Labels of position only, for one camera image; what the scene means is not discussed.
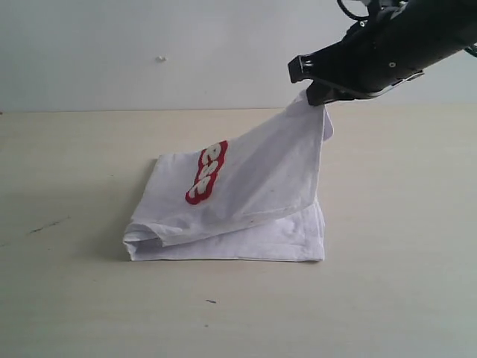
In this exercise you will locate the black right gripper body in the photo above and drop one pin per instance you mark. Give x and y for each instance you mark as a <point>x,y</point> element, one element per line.
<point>411,40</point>

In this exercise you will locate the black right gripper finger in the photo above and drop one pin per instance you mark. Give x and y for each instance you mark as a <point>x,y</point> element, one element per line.
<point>324,64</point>
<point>321,93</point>

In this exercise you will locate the white t-shirt red lettering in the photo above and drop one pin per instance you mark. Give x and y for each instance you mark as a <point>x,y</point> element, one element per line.
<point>253,197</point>

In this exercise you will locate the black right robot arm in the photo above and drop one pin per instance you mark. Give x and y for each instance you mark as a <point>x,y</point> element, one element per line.
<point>379,11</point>

